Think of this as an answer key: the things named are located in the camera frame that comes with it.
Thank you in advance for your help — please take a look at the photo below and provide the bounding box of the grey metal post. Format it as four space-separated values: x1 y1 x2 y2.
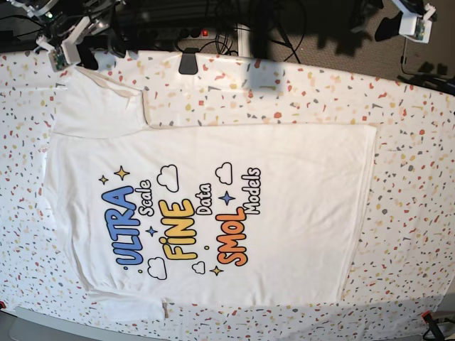
236 23 252 58

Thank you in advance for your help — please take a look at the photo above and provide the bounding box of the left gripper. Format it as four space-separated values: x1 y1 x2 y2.
375 0 437 42

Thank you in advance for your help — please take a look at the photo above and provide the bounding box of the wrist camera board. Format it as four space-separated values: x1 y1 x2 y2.
412 20 432 44
48 50 69 72

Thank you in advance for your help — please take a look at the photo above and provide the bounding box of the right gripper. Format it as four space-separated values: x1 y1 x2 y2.
36 14 110 70

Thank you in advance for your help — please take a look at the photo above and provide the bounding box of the white printed T-shirt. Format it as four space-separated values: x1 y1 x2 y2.
43 68 377 320

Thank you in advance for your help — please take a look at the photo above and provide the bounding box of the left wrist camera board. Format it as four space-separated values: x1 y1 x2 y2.
412 20 432 44

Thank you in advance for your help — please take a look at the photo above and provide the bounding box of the red black corner clamp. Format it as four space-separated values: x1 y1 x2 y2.
422 311 445 341

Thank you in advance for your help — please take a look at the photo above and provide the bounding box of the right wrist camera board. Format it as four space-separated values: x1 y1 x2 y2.
48 50 69 72

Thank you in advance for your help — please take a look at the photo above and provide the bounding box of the black table clamp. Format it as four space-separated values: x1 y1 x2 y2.
178 48 199 75

